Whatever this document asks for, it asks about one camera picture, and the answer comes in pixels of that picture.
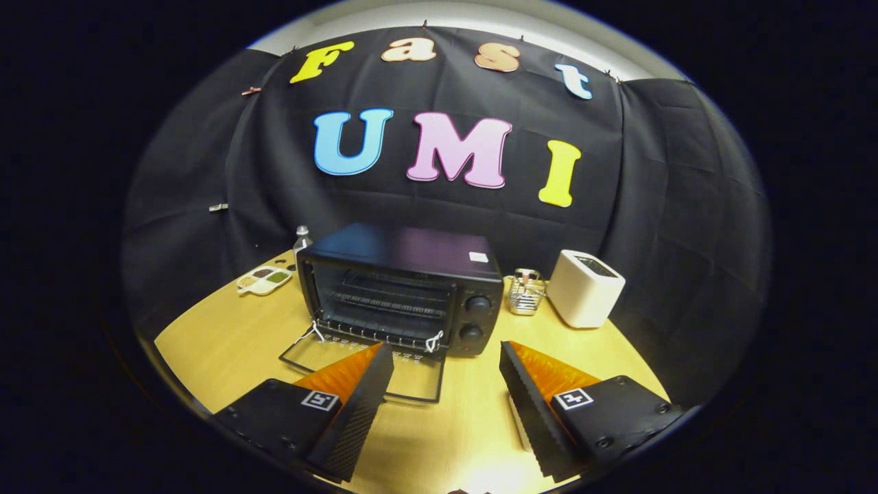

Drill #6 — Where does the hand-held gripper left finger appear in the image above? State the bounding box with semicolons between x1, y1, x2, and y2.
209;342;395;483

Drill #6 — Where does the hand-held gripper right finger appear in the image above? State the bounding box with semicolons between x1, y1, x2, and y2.
499;340;687;481

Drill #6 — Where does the black toaster oven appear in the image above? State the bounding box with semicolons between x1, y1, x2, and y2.
278;221;505;404

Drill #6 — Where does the white pop-up toaster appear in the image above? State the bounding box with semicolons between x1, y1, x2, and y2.
547;249;626;329

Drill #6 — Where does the white plastic tray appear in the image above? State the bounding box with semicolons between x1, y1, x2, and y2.
508;410;532;454

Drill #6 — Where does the divided dish of spices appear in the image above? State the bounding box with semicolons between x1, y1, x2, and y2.
236;265;294;296

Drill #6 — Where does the wire metal basket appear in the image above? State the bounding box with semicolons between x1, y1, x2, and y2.
506;268;547;316

